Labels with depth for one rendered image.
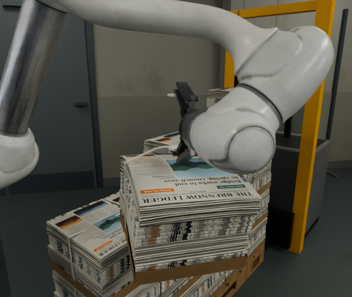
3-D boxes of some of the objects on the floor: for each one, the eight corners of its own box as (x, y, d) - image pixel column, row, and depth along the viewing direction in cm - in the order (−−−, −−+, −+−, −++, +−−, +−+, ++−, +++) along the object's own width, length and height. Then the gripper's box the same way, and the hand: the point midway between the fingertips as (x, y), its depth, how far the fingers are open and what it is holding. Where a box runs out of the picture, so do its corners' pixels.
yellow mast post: (287, 250, 240) (316, -1, 190) (291, 245, 247) (321, 1, 197) (299, 254, 235) (332, -3, 185) (302, 249, 241) (335, -1, 191)
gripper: (183, 67, 58) (158, 73, 78) (183, 189, 63) (159, 165, 83) (219, 68, 60) (185, 73, 80) (215, 186, 65) (185, 163, 85)
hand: (173, 120), depth 81 cm, fingers open, 14 cm apart
